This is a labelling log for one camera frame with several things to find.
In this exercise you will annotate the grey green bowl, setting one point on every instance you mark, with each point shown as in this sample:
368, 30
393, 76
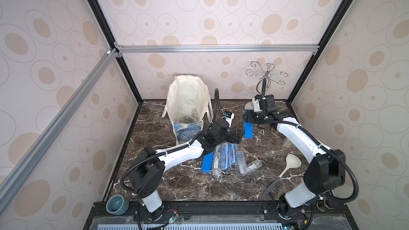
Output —
117, 205

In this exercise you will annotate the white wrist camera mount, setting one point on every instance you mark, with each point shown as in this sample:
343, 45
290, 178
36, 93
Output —
255, 103
228, 116

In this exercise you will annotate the black corner frame post left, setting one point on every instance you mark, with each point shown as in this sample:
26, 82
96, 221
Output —
109, 37

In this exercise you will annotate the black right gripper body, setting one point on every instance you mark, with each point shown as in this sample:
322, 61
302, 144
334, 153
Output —
252, 116

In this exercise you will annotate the black corner frame post right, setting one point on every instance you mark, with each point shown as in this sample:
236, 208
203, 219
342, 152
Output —
333, 25

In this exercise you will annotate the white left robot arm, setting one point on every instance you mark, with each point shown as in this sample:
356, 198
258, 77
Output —
144, 175

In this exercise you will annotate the black corner frame post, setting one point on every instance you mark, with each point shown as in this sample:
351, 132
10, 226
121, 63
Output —
109, 37
333, 25

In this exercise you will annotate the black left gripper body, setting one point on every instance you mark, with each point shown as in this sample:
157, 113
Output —
228, 136

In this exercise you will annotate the aluminium frame rail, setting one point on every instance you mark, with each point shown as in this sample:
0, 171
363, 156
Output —
218, 48
31, 159

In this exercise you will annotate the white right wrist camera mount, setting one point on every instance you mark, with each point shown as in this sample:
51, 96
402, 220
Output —
255, 103

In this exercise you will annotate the clear case blue compass front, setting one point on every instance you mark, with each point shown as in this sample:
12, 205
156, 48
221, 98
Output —
225, 157

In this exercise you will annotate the clear case blue compass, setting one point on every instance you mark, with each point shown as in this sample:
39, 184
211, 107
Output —
225, 157
232, 154

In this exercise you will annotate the aluminium frame rail back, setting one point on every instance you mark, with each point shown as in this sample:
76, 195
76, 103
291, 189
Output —
218, 48

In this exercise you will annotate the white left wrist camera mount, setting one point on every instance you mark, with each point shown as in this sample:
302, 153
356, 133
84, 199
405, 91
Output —
228, 116

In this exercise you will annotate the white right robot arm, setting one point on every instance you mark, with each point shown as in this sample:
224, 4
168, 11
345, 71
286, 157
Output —
324, 172

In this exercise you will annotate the white spatula black handle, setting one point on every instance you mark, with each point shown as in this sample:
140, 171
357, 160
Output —
291, 162

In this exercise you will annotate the Starry Night canvas tote bag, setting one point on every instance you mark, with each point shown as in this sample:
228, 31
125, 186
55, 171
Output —
186, 93

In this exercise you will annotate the chrome jewelry stand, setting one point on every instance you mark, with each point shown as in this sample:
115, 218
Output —
266, 76

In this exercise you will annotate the clear case with barcode label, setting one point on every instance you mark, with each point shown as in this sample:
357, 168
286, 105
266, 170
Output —
252, 167

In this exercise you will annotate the clear case blue compass rear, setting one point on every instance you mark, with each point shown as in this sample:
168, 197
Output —
232, 154

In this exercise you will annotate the aluminium frame rail left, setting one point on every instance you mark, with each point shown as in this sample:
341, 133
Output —
31, 159

